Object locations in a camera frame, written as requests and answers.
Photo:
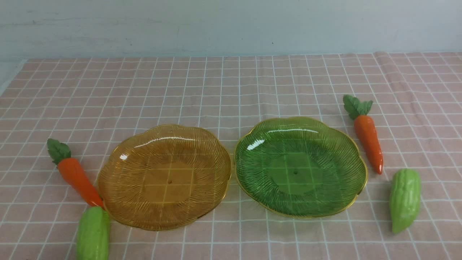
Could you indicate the green bitter gourd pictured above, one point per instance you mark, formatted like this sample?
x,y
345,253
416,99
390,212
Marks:
x,y
93,235
405,198

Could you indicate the pink checkered tablecloth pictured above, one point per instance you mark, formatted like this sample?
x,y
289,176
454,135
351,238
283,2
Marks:
x,y
93,104

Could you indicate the green glass plate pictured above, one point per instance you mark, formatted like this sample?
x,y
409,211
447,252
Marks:
x,y
299,167

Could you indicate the orange toy carrot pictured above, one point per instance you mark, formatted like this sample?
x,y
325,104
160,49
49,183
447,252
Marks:
x,y
365,129
72,172

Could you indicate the amber glass plate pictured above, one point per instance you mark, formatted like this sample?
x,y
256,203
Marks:
x,y
165,178

